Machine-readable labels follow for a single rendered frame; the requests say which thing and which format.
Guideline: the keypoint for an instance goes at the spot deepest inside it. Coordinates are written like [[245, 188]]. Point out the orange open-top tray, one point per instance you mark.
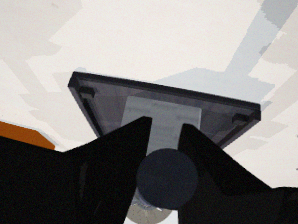
[[26, 135]]

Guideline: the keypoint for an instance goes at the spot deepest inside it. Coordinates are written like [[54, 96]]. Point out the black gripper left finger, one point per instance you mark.
[[90, 184]]

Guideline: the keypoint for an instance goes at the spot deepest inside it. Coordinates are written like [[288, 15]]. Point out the dark grey cylinder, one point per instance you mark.
[[166, 179]]

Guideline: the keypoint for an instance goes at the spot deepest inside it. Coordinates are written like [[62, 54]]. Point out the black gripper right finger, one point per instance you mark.
[[226, 192]]

